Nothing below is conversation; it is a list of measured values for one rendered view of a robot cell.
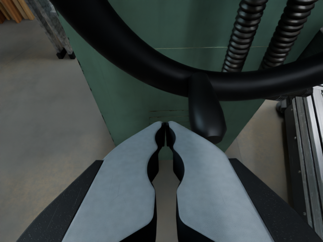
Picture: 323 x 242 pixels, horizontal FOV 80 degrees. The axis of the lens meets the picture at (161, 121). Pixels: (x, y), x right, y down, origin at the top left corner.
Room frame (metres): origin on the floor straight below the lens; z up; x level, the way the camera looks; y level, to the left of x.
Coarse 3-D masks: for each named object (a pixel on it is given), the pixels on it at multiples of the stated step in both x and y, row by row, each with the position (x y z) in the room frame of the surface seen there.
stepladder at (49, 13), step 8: (32, 0) 0.96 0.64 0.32; (40, 0) 0.94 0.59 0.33; (48, 0) 1.06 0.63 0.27; (32, 8) 0.94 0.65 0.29; (40, 8) 0.93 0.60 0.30; (48, 8) 0.96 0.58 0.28; (40, 16) 0.95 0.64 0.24; (48, 16) 0.93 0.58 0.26; (56, 16) 0.96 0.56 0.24; (40, 24) 0.94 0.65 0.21; (56, 24) 0.95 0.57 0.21; (48, 32) 0.94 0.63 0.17; (56, 32) 0.93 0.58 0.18; (64, 32) 0.97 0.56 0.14; (56, 40) 0.96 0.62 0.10; (64, 40) 0.94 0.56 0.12; (56, 48) 0.93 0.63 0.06; (64, 48) 0.98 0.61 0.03; (72, 56) 0.92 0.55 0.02
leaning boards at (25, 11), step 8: (0, 0) 1.30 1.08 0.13; (8, 0) 1.30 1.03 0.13; (16, 0) 1.32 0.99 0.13; (24, 0) 1.33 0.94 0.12; (0, 8) 1.30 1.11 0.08; (8, 8) 1.26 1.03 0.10; (16, 8) 1.32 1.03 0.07; (24, 8) 1.31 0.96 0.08; (0, 16) 1.28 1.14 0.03; (8, 16) 1.30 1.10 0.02; (16, 16) 1.28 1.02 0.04; (24, 16) 1.32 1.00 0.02; (32, 16) 1.32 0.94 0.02
